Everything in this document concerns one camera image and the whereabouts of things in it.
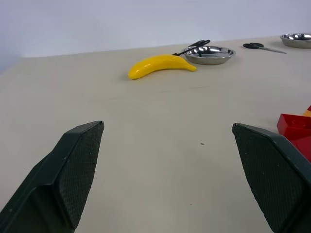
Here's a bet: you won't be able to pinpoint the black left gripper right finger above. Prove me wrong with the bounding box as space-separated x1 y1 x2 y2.
231 123 311 233

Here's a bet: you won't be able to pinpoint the red plastic block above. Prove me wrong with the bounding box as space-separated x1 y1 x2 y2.
276 113 311 141
289 135 311 163

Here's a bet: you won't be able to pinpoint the yellow plastic banana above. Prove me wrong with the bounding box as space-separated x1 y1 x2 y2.
128 54 197 80

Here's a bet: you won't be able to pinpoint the round steel dish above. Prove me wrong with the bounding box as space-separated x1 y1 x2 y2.
182 45 237 66
279 33 311 49

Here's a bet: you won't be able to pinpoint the black handled scissors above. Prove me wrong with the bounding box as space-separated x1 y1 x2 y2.
242 42 287 54
172 39 211 56

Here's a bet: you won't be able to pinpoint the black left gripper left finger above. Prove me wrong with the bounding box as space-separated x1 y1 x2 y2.
0 120 105 233

